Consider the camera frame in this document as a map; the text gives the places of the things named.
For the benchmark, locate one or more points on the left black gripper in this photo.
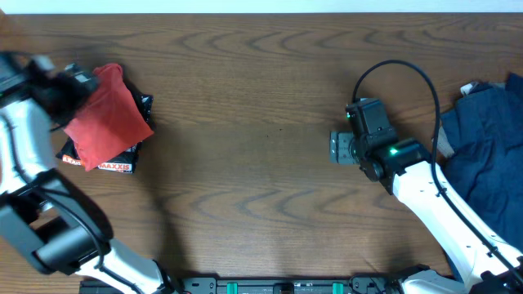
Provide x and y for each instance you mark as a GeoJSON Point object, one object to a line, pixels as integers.
{"type": "Point", "coordinates": [65, 94]}

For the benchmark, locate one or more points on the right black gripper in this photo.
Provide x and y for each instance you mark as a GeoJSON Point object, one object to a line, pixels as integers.
{"type": "Point", "coordinates": [340, 146]}

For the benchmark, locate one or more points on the red printed t-shirt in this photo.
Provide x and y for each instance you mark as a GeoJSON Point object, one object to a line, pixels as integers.
{"type": "Point", "coordinates": [109, 123]}

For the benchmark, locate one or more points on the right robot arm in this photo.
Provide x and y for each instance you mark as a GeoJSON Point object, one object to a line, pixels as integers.
{"type": "Point", "coordinates": [484, 261]}

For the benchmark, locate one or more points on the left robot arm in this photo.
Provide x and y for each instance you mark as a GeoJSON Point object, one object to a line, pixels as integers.
{"type": "Point", "coordinates": [54, 225]}

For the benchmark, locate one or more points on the black folded printed shirt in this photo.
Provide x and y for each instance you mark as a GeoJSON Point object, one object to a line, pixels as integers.
{"type": "Point", "coordinates": [126, 161]}

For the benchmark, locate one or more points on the navy blue garment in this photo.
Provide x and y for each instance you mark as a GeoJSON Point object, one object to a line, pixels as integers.
{"type": "Point", "coordinates": [484, 129]}

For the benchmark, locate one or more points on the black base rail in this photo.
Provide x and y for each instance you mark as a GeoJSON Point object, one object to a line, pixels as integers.
{"type": "Point", "coordinates": [359, 284]}

